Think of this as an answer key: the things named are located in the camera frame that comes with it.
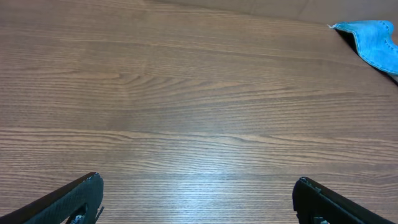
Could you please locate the light blue denim jeans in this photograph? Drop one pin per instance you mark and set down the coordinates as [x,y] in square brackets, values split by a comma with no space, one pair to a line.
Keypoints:
[373,43]

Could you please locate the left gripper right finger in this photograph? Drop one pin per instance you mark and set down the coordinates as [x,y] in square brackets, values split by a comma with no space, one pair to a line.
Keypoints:
[315,203]

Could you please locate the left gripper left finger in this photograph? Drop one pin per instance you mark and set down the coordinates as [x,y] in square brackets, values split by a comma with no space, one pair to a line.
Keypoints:
[77,202]

